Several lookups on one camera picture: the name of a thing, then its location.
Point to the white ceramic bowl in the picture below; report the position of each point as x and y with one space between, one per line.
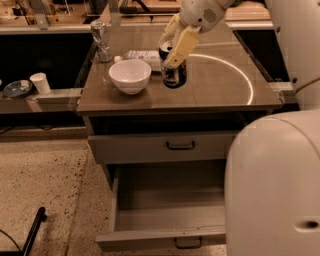
130 76

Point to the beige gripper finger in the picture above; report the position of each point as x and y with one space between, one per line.
184 46
172 32

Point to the crushed silver can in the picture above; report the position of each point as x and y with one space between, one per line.
99 33

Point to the white paper cup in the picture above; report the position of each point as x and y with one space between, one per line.
41 83

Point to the black drawer handle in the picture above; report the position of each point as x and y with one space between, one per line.
180 147
188 243

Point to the black chair leg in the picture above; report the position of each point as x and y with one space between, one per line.
40 217

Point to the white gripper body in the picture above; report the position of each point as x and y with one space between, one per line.
199 15

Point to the black middle drawer handle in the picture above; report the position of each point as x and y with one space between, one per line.
188 243

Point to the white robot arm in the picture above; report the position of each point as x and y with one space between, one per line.
272 176

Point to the black top drawer handle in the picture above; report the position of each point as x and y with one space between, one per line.
180 147

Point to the grey top drawer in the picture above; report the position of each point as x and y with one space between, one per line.
151 148

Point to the grey open middle drawer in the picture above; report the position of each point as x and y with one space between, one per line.
154 203

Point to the clear plastic water bottle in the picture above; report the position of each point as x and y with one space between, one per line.
151 57

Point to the grey drawer cabinet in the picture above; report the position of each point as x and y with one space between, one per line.
224 91

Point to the dark blue pepsi can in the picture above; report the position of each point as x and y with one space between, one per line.
172 78

